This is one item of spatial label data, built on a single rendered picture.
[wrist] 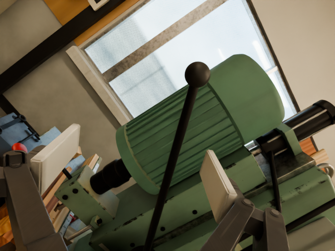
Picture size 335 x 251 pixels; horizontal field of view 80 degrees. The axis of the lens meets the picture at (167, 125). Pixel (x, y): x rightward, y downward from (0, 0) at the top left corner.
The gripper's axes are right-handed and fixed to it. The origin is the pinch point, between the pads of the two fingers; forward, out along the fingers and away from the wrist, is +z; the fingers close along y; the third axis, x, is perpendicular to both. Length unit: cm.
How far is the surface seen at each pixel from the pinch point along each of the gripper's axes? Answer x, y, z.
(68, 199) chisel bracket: -26.0, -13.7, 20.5
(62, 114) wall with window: -59, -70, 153
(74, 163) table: -35, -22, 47
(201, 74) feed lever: 8.2, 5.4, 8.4
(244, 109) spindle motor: 3.8, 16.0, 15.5
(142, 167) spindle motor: -11.5, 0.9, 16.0
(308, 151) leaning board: -43, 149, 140
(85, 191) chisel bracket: -23.0, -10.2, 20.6
